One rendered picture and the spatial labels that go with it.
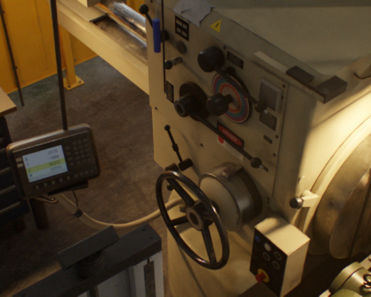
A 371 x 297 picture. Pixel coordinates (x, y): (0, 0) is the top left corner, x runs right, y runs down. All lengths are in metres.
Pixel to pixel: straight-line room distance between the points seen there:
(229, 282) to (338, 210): 0.90
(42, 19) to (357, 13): 2.92
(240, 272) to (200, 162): 0.71
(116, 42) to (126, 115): 1.51
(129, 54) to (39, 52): 1.72
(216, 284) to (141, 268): 1.41
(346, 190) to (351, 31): 0.50
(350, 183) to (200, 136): 0.56
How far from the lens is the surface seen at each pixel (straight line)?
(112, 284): 1.47
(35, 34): 4.52
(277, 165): 1.90
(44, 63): 4.66
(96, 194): 3.94
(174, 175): 1.94
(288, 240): 1.95
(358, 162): 1.98
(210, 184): 2.04
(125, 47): 3.00
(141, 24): 2.94
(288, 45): 1.77
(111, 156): 4.18
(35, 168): 2.41
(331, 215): 2.02
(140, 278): 1.44
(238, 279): 2.76
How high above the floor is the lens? 2.85
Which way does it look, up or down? 43 degrees down
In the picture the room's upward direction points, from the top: straight up
